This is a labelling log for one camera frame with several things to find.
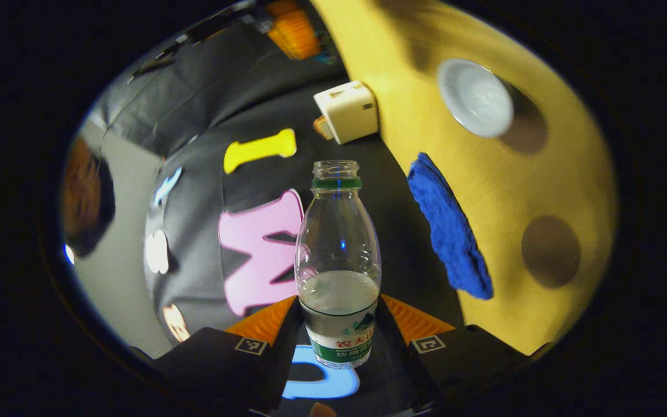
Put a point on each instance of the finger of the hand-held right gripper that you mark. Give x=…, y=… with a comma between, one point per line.
x=293, y=32

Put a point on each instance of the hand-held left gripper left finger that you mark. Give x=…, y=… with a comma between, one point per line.
x=284, y=370

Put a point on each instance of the blue folded towel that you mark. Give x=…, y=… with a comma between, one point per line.
x=449, y=231

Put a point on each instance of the clear plastic water bottle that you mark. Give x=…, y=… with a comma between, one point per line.
x=338, y=260

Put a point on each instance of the toast slice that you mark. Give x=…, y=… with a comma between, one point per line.
x=323, y=127

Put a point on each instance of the round brown coaster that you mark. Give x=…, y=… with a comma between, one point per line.
x=550, y=252

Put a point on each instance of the person's head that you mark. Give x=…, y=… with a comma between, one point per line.
x=81, y=197

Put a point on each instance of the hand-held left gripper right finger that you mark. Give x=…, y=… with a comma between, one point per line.
x=411, y=370

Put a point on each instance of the white toaster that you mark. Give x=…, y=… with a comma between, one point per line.
x=348, y=110

